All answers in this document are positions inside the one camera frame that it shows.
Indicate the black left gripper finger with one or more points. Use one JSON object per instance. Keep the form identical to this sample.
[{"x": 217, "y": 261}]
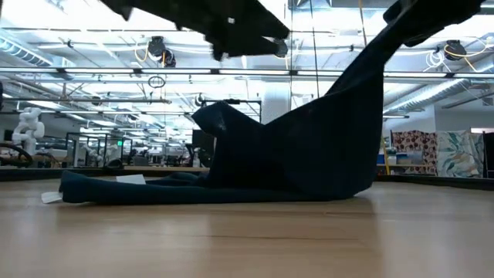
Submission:
[{"x": 247, "y": 46}]

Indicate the leaf print fabric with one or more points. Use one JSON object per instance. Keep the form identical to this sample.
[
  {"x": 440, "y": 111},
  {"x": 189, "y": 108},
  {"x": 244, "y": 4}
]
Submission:
[{"x": 459, "y": 152}]

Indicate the brown floral fabric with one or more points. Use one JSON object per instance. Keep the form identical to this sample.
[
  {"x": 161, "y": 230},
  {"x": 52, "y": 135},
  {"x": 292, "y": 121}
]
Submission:
[{"x": 415, "y": 148}]

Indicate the silver ventilation duct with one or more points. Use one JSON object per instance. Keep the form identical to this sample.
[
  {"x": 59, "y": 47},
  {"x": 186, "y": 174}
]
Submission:
[
  {"x": 432, "y": 94},
  {"x": 23, "y": 52}
]

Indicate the black workcell frame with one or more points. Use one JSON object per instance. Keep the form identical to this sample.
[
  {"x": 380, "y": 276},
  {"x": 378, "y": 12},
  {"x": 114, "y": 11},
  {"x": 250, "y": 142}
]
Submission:
[{"x": 67, "y": 150}]

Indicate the black cabinet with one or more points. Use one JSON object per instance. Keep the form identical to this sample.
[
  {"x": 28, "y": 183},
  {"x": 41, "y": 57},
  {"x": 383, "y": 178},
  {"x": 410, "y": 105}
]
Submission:
[{"x": 489, "y": 154}]

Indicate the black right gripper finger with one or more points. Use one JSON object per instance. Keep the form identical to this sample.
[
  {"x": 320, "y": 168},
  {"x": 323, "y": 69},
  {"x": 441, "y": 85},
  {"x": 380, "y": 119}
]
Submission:
[{"x": 397, "y": 13}]

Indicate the white fabric towel label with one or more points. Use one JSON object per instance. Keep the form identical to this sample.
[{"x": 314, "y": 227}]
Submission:
[
  {"x": 50, "y": 197},
  {"x": 131, "y": 178}
]

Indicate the navy blue towel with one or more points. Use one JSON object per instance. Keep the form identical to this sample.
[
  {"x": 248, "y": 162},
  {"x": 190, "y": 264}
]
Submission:
[{"x": 308, "y": 154}]

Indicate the blue plastic bin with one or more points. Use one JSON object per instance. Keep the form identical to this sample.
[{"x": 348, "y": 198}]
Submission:
[{"x": 381, "y": 159}]

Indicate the black overhead stand frame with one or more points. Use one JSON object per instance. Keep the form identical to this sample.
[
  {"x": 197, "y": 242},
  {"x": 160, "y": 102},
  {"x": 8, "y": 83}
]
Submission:
[{"x": 231, "y": 101}]

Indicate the white humanoid robot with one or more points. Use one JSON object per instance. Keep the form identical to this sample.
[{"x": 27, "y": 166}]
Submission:
[{"x": 29, "y": 127}]

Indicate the black aluminium table frame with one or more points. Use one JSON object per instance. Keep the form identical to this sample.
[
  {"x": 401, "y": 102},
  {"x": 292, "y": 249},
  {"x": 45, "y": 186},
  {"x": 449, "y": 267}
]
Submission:
[{"x": 31, "y": 174}]

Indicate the black curved tube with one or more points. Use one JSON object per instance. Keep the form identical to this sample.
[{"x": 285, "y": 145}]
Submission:
[{"x": 23, "y": 152}]

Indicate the long ceiling light bar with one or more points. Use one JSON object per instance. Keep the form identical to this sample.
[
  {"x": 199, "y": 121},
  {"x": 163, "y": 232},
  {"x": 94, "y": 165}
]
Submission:
[{"x": 173, "y": 71}]

